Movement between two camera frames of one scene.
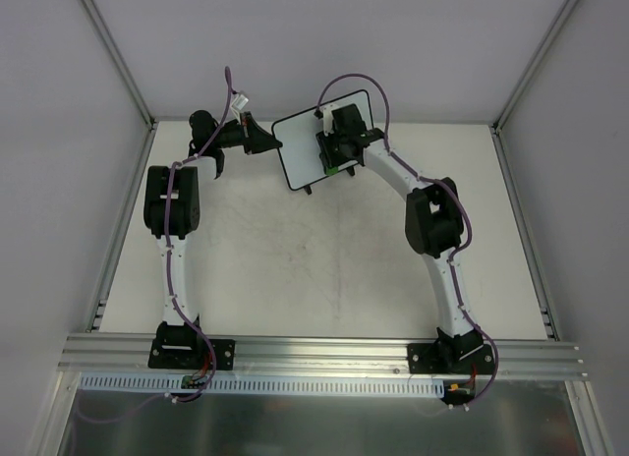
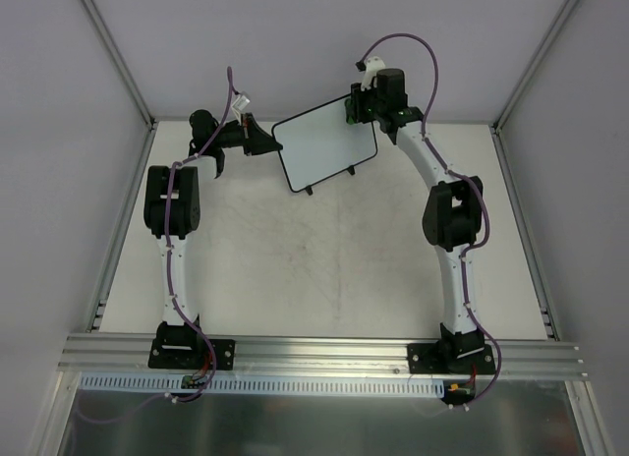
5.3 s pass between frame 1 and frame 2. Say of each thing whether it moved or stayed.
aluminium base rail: stayed
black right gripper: moved
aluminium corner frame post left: stayed
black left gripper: stayed
